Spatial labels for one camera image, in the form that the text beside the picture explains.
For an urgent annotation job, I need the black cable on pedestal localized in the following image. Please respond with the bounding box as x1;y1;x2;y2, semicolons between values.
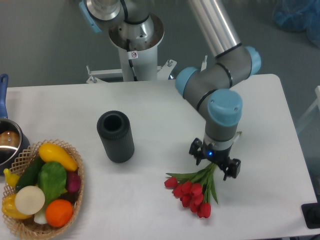
126;38;139;82

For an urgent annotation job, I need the woven wicker basket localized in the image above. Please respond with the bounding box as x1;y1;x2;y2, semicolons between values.
2;139;85;240

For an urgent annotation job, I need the dark green cucumber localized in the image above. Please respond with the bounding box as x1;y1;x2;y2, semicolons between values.
15;155;45;192

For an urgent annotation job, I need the yellow squash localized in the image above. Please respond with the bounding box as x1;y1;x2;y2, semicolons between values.
38;142;78;172

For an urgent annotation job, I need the blue plastic bag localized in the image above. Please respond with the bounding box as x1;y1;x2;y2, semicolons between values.
272;0;320;48

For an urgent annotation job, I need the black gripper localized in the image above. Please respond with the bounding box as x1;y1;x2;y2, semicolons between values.
189;138;241;181

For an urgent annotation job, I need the orange fruit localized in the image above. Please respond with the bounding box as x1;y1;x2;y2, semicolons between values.
45;199;73;228

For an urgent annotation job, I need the white frame at right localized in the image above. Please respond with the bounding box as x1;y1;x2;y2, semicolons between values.
295;85;320;134

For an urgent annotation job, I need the blue handled saucepan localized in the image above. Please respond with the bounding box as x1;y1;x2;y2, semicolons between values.
0;73;30;176

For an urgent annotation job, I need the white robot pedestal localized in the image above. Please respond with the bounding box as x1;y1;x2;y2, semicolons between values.
86;13;177;83

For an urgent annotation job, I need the purple red radish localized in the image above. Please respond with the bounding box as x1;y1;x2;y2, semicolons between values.
65;172;82;193

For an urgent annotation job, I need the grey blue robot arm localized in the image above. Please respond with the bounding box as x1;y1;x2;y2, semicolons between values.
79;0;261;178

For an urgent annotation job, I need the black device at edge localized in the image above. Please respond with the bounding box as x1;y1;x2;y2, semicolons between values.
301;202;320;229

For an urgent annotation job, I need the dark grey ribbed vase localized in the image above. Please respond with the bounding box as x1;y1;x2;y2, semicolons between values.
96;110;135;163

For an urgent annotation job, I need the green lettuce leaf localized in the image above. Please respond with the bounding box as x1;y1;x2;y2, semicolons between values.
37;161;67;207

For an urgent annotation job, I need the white leek stalk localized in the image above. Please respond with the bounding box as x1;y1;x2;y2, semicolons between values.
33;206;48;225

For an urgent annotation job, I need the red tulip bouquet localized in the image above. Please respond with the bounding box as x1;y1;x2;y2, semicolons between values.
164;131;243;219

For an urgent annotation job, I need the yellow bell pepper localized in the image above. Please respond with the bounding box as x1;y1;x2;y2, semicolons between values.
1;194;32;220

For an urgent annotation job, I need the white round onion slice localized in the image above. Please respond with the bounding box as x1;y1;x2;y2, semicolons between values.
14;185;45;215

